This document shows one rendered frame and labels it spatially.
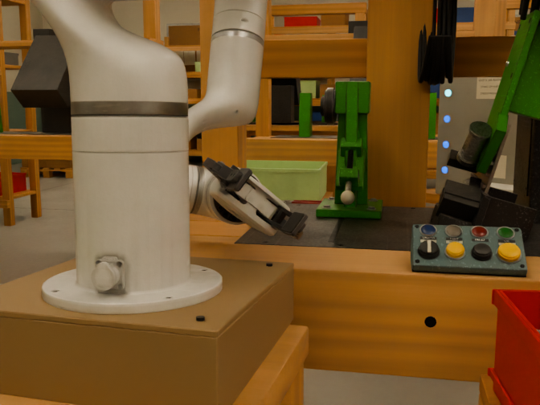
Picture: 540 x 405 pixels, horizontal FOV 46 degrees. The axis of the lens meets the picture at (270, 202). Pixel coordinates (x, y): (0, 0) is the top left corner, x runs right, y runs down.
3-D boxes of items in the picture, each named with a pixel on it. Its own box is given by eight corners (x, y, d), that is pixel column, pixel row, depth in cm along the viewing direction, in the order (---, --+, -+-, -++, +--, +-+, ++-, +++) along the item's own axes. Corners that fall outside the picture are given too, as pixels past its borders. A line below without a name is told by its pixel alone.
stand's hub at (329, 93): (333, 124, 130) (334, 87, 129) (318, 124, 130) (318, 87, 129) (337, 124, 137) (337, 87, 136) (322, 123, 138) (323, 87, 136)
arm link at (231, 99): (176, 14, 101) (154, 202, 95) (271, 36, 106) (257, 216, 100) (165, 38, 110) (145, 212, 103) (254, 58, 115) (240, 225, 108)
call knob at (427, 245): (438, 259, 88) (439, 253, 87) (419, 258, 88) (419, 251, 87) (438, 244, 89) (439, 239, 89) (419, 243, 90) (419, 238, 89)
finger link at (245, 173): (225, 190, 84) (238, 192, 78) (206, 175, 83) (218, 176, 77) (239, 171, 84) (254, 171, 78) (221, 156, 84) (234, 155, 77)
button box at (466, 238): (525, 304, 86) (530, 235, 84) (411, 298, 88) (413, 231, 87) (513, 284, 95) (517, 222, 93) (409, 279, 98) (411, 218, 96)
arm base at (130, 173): (192, 320, 59) (190, 115, 56) (3, 308, 62) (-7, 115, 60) (239, 272, 77) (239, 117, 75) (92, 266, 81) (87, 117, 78)
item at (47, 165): (72, 177, 926) (71, 147, 919) (20, 177, 939) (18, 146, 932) (106, 169, 1043) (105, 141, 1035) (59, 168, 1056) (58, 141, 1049)
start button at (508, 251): (521, 263, 86) (522, 257, 85) (498, 262, 86) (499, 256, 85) (518, 247, 88) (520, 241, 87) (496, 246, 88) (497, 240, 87)
